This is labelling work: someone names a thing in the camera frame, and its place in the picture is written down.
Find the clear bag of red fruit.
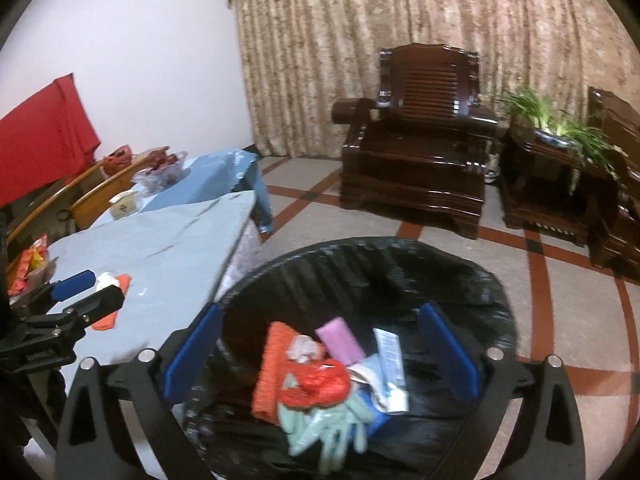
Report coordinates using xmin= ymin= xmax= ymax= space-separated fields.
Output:
xmin=132 ymin=146 xmax=191 ymax=191

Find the orange foam fruit net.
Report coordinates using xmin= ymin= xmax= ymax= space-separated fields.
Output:
xmin=250 ymin=321 xmax=301 ymax=423

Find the orange yellow snack packet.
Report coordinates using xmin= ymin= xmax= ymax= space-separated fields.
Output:
xmin=7 ymin=234 xmax=52 ymax=297

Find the green rubber glove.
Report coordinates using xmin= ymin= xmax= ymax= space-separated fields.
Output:
xmin=279 ymin=390 xmax=375 ymax=475

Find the dark wooden side table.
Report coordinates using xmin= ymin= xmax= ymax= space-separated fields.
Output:
xmin=500 ymin=125 xmax=618 ymax=248

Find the blue plastic bag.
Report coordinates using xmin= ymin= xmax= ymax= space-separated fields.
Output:
xmin=350 ymin=390 xmax=392 ymax=432

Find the beige patterned curtain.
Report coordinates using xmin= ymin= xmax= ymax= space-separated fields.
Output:
xmin=222 ymin=0 xmax=640 ymax=161

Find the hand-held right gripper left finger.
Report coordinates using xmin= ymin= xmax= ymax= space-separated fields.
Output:
xmin=55 ymin=302 xmax=226 ymax=480

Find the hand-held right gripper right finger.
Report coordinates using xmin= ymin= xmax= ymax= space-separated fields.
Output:
xmin=417 ymin=301 xmax=587 ymax=480

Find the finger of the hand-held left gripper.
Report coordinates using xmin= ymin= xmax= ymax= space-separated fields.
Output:
xmin=9 ymin=269 xmax=97 ymax=312
xmin=10 ymin=287 xmax=125 ymax=341

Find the orange red wrapper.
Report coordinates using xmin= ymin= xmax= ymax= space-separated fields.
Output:
xmin=92 ymin=272 xmax=133 ymax=332

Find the white lace tablecloth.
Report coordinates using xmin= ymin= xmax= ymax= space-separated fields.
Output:
xmin=215 ymin=207 xmax=263 ymax=306

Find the dark wooden slatted armchair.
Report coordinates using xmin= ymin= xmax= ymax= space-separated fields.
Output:
xmin=331 ymin=42 xmax=501 ymax=240

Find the beige tissue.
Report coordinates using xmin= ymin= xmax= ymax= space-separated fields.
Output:
xmin=287 ymin=336 xmax=322 ymax=362

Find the orange red bag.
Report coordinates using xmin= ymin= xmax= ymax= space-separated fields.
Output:
xmin=103 ymin=145 xmax=133 ymax=173

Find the red plastic bag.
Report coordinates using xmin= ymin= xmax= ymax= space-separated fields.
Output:
xmin=279 ymin=359 xmax=352 ymax=409

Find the pink packet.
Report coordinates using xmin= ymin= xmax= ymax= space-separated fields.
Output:
xmin=316 ymin=317 xmax=366 ymax=363

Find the red cloth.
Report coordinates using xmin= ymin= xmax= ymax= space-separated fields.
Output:
xmin=0 ymin=74 xmax=101 ymax=208

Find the small tissue box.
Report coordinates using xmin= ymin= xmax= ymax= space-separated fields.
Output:
xmin=109 ymin=192 xmax=138 ymax=221

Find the potted green plant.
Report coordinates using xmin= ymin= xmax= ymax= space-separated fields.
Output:
xmin=492 ymin=85 xmax=628 ymax=181

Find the white toothpaste tube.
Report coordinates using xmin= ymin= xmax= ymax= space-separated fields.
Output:
xmin=374 ymin=328 xmax=409 ymax=412

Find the black trash bin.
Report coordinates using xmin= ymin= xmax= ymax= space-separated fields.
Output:
xmin=182 ymin=236 xmax=518 ymax=480

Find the light wooden chair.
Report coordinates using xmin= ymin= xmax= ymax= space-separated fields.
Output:
xmin=6 ymin=160 xmax=103 ymax=253
xmin=70 ymin=152 xmax=166 ymax=233

